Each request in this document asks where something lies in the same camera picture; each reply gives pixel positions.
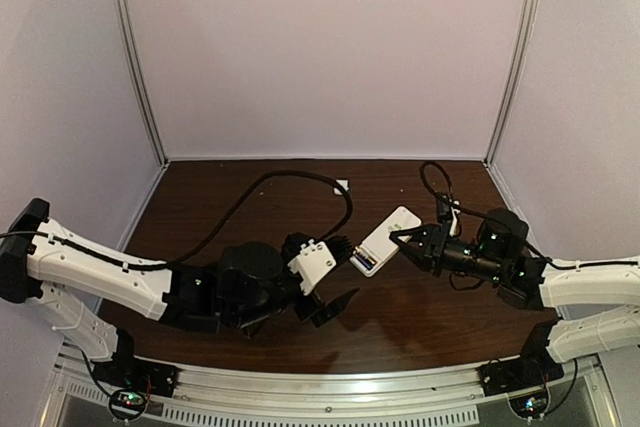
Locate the front aluminium rail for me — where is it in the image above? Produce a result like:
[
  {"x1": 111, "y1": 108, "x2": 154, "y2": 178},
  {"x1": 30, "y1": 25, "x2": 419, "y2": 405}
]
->
[{"x1": 35, "y1": 342, "x2": 622, "y2": 426}]

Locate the white remote control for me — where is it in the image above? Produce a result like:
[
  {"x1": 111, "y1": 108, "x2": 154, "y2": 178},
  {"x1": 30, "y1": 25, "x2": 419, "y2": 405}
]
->
[{"x1": 350, "y1": 206, "x2": 422, "y2": 278}]

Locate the purple AAA battery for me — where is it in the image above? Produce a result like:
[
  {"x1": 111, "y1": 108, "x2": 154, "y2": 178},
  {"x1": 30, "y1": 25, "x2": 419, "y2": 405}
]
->
[{"x1": 358, "y1": 254, "x2": 376, "y2": 270}]

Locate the white battery cover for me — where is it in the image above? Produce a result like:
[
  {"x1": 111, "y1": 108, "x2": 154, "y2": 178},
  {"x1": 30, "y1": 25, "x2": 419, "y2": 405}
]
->
[{"x1": 333, "y1": 179, "x2": 350, "y2": 196}]

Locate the left black camera cable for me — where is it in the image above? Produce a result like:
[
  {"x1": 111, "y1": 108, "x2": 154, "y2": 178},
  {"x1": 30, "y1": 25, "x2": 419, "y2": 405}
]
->
[{"x1": 0, "y1": 170, "x2": 355, "y2": 273}]

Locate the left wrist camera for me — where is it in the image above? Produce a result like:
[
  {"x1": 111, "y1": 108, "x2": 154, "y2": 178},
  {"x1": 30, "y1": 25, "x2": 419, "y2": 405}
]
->
[{"x1": 287, "y1": 236, "x2": 353, "y2": 296}]

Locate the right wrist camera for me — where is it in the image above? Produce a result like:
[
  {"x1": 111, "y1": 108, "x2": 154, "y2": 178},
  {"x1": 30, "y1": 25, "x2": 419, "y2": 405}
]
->
[{"x1": 436, "y1": 192, "x2": 462, "y2": 238}]

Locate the right aluminium frame post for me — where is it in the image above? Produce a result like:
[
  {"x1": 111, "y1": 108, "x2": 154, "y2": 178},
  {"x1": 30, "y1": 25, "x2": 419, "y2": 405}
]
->
[{"x1": 484, "y1": 0, "x2": 540, "y2": 169}]

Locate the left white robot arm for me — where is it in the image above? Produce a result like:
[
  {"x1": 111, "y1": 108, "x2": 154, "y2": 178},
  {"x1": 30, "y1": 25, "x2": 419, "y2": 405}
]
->
[{"x1": 1, "y1": 198, "x2": 356, "y2": 364}]

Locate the aluminium frame post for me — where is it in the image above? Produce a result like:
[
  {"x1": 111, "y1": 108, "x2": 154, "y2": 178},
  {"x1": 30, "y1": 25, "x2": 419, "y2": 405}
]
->
[
  {"x1": 114, "y1": 0, "x2": 169, "y2": 168},
  {"x1": 484, "y1": 0, "x2": 540, "y2": 169}
]

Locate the gold black AAA battery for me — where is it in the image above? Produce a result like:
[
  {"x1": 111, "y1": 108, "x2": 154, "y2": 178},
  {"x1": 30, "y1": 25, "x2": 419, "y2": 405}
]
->
[{"x1": 354, "y1": 247, "x2": 369, "y2": 263}]

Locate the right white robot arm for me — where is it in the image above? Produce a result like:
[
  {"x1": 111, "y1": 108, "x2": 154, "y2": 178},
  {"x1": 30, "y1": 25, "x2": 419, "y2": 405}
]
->
[{"x1": 389, "y1": 209, "x2": 639, "y2": 364}]

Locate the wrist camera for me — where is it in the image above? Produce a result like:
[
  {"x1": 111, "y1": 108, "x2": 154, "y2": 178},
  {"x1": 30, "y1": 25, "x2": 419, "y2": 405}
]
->
[
  {"x1": 436, "y1": 192, "x2": 462, "y2": 238},
  {"x1": 287, "y1": 236, "x2": 353, "y2": 296}
]

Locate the left aluminium frame post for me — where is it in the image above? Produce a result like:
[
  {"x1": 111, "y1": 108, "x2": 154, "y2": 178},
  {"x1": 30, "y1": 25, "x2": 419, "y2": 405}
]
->
[{"x1": 114, "y1": 0, "x2": 169, "y2": 168}]

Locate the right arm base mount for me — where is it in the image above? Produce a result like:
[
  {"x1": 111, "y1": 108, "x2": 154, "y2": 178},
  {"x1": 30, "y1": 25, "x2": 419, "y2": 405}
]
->
[{"x1": 477, "y1": 320, "x2": 564, "y2": 422}]

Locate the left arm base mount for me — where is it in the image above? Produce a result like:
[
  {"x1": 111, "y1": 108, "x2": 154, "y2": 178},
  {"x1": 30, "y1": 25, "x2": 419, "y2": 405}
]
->
[{"x1": 88, "y1": 329, "x2": 179, "y2": 425}]

